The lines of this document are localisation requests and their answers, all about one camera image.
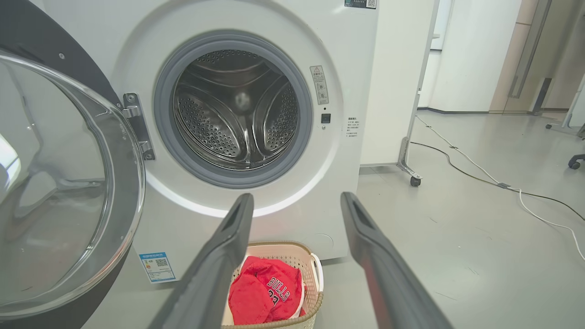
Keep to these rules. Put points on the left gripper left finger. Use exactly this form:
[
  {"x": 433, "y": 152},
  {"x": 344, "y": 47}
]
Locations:
[{"x": 215, "y": 274}]

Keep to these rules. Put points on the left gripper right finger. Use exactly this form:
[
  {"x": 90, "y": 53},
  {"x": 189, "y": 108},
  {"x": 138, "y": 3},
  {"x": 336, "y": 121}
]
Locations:
[{"x": 388, "y": 283}]

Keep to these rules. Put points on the red basketball jersey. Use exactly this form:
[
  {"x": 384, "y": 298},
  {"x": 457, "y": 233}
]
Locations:
[{"x": 260, "y": 297}]

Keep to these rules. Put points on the dark grey round washer door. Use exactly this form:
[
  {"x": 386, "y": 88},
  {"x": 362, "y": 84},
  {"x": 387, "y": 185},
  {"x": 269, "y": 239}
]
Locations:
[{"x": 68, "y": 192}]

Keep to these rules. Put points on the cream perforated laundry basket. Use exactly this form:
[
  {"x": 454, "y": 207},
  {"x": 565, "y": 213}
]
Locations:
[{"x": 307, "y": 265}]

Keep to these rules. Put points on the white front-load washing machine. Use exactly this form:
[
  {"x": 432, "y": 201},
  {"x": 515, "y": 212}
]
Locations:
[{"x": 349, "y": 183}]

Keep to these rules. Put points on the blue energy label sticker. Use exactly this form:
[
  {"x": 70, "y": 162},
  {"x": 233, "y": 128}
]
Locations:
[{"x": 157, "y": 267}]

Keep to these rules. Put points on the grey caster wheel leg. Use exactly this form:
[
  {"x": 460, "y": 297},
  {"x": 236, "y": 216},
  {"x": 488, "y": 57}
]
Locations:
[{"x": 388, "y": 91}]

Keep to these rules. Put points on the grey warning sticker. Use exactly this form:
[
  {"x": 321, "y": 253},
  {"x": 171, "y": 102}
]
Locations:
[{"x": 319, "y": 84}]

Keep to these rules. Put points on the black office chair base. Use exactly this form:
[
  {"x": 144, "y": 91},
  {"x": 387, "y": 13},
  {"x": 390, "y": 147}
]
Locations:
[{"x": 576, "y": 161}]

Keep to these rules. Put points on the white partition on casters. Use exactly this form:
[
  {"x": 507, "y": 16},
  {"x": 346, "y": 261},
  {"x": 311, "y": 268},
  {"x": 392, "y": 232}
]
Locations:
[{"x": 577, "y": 109}]

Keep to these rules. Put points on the small QR code sticker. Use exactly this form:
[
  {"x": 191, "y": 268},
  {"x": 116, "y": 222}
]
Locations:
[{"x": 361, "y": 3}]

